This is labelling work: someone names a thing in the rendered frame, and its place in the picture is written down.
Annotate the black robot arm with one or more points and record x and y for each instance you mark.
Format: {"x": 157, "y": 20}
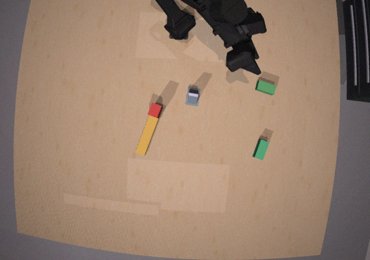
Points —
{"x": 214, "y": 12}

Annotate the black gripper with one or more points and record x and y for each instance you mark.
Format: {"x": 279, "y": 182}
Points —
{"x": 243, "y": 54}

